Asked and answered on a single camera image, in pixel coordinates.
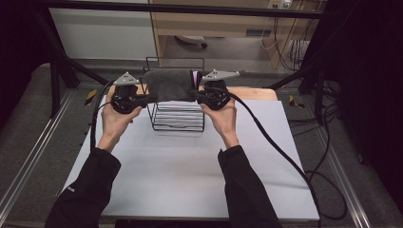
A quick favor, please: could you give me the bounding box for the office chair base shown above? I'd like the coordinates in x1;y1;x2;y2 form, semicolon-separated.
175;34;209;49

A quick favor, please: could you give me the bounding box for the white power strip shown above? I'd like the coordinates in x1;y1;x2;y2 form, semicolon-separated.
267;0;293;10

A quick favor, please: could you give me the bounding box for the black curtain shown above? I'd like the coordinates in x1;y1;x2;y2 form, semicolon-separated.
303;0;403;207

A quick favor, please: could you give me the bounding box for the dark grey cloth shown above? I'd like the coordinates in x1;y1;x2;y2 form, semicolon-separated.
143;68;202;104

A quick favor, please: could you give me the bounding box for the black metal frame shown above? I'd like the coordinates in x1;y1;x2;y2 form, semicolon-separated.
31;0;327;119

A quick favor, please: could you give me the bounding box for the wooden desk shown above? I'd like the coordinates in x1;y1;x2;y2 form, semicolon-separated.
148;0;319;69

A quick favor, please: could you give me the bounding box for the person's right hand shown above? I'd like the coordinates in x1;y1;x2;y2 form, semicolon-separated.
200;98;240;150

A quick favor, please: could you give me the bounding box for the black wire rack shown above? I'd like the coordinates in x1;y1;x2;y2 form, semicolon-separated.
143;56;206;133

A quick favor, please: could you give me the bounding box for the black floor cable loop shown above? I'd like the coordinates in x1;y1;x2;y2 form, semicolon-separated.
304;104;349;221

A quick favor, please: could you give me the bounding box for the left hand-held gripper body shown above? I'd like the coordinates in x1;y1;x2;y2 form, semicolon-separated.
110;71;150;115

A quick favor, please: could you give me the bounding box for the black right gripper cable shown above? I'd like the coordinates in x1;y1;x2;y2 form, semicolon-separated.
218;87;321;228

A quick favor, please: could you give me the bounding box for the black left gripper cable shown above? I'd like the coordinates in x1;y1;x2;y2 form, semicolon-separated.
89;80;116;154

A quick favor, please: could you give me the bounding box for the white cabinet panel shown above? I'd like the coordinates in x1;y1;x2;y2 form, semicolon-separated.
48;7;159;62

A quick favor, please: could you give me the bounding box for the aluminium floor rail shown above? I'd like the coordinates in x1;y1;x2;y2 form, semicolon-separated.
317;126;374;228
0;89;75;219

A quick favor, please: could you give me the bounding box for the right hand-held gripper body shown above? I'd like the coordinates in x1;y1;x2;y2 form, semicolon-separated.
196;68;241;111

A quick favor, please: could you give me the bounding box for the person's left hand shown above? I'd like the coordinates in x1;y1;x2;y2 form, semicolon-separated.
97;94;144;154

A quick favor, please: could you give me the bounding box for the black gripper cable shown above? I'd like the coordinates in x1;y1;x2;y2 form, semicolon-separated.
89;80;116;154
218;87;321;228

